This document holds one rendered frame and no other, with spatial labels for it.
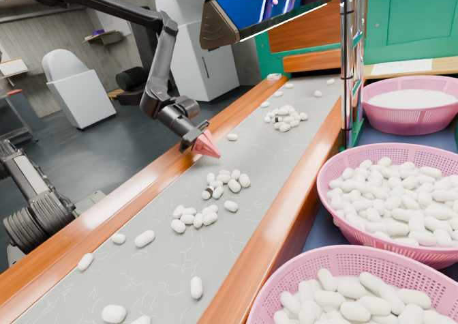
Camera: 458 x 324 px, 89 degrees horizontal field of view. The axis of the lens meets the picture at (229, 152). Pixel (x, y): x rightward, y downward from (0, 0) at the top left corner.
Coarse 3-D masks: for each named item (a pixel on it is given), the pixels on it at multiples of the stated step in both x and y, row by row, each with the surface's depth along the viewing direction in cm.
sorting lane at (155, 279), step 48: (288, 96) 98; (336, 96) 86; (240, 144) 73; (288, 144) 66; (192, 192) 57; (240, 192) 53; (192, 240) 44; (240, 240) 42; (96, 288) 41; (144, 288) 38
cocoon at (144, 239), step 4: (144, 232) 47; (148, 232) 46; (152, 232) 47; (140, 236) 46; (144, 236) 46; (148, 236) 46; (152, 236) 46; (136, 240) 45; (140, 240) 45; (144, 240) 45; (148, 240) 46; (152, 240) 47; (136, 244) 45; (140, 244) 45; (144, 244) 46
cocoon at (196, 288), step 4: (196, 276) 36; (192, 280) 35; (196, 280) 35; (200, 280) 36; (192, 284) 35; (196, 284) 35; (200, 284) 35; (192, 288) 34; (196, 288) 34; (200, 288) 35; (192, 292) 34; (196, 292) 34; (200, 292) 34; (192, 296) 34; (196, 296) 34; (200, 296) 34
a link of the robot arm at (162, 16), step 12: (36, 0) 72; (60, 0) 76; (72, 0) 75; (84, 0) 76; (96, 0) 77; (108, 0) 79; (120, 0) 83; (108, 12) 81; (120, 12) 82; (132, 12) 84; (144, 12) 86; (156, 12) 89; (144, 24) 88; (156, 24) 89
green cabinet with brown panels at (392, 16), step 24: (336, 0) 92; (384, 0) 84; (408, 0) 81; (432, 0) 78; (456, 0) 75; (288, 24) 106; (312, 24) 101; (336, 24) 96; (384, 24) 87; (408, 24) 84; (432, 24) 81; (456, 24) 77; (264, 48) 117; (288, 48) 112; (312, 48) 105
